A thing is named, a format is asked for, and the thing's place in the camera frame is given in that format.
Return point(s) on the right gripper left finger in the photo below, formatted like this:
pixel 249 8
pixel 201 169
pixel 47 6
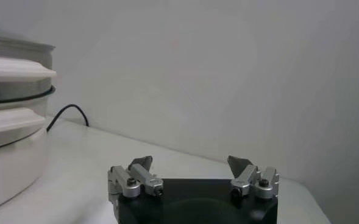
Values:
pixel 142 179

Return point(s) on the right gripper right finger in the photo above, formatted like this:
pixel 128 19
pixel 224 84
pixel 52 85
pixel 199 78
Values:
pixel 247 176

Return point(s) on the cream electric cooker pot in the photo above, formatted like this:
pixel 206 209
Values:
pixel 11 170

